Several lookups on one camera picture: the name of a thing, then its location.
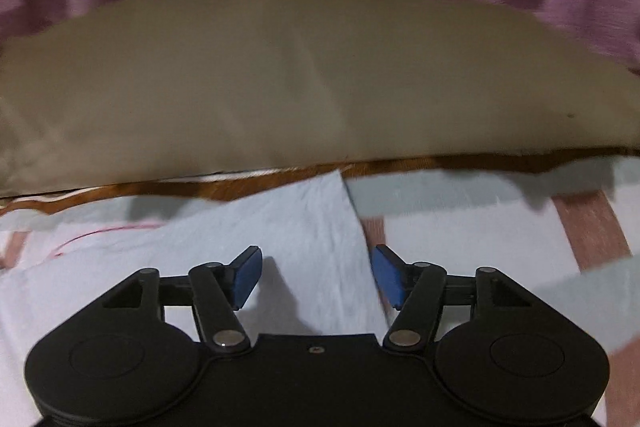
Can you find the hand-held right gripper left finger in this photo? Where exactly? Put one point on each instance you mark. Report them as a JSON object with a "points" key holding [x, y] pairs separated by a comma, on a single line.
{"points": [[247, 279]]}

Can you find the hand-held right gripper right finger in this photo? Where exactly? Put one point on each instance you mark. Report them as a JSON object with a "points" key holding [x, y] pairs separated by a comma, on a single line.
{"points": [[387, 279]]}

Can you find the light blue garment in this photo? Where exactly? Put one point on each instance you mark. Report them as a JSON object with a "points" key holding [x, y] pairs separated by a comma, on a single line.
{"points": [[280, 237]]}

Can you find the checked rug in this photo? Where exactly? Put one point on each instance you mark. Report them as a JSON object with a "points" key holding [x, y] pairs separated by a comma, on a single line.
{"points": [[500, 217]]}

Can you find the beige bed base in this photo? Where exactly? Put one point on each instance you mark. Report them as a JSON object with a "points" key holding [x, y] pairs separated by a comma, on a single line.
{"points": [[300, 82]]}

